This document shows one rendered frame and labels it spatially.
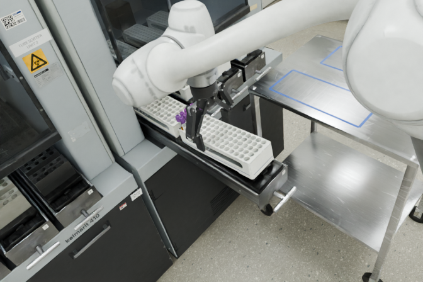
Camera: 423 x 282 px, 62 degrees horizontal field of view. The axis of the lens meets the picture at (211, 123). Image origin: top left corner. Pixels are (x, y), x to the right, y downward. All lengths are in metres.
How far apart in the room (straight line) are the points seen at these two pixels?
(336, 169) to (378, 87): 1.41
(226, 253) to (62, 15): 1.29
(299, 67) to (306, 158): 0.54
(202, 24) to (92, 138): 0.55
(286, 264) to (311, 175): 0.42
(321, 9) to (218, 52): 0.19
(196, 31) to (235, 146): 0.36
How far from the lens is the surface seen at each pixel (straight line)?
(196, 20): 0.82
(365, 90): 0.35
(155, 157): 1.26
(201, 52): 0.65
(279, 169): 1.03
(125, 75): 0.73
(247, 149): 0.98
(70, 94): 1.09
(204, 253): 1.84
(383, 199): 1.67
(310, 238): 1.85
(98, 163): 1.25
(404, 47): 0.32
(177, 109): 1.21
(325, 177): 1.70
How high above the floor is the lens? 1.61
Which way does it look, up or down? 42 degrees down
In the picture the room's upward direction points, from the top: 12 degrees counter-clockwise
